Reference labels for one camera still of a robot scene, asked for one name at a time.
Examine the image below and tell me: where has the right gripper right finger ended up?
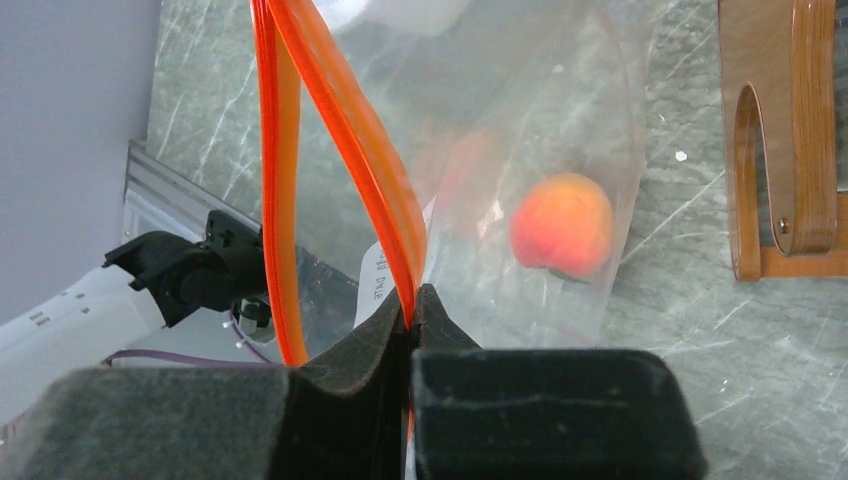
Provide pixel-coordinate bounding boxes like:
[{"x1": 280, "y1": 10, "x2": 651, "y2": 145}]
[{"x1": 410, "y1": 285, "x2": 708, "y2": 479}]

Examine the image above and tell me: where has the white plastic bin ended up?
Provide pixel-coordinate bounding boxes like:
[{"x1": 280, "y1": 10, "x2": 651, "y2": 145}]
[{"x1": 313, "y1": 0, "x2": 471, "y2": 36}]

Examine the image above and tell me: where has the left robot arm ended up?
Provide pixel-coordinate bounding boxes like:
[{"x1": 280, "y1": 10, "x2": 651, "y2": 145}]
[{"x1": 1, "y1": 210, "x2": 268, "y2": 424}]

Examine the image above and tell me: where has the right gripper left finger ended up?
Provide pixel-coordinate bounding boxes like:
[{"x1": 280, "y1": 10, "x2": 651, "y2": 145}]
[{"x1": 1, "y1": 295, "x2": 406, "y2": 479}]

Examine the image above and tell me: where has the orange wooden shelf rack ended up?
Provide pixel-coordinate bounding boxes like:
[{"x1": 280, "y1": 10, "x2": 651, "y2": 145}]
[{"x1": 717, "y1": 1, "x2": 847, "y2": 282}]

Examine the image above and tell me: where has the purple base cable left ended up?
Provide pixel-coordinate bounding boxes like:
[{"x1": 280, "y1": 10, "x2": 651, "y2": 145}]
[{"x1": 102, "y1": 317, "x2": 280, "y2": 370}]

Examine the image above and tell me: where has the clear zip top bag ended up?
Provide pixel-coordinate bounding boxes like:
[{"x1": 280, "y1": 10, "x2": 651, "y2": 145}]
[{"x1": 248, "y1": 0, "x2": 647, "y2": 480}]

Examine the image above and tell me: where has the orange peach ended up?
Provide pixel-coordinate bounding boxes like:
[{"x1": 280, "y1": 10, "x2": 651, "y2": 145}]
[{"x1": 509, "y1": 172, "x2": 615, "y2": 278}]

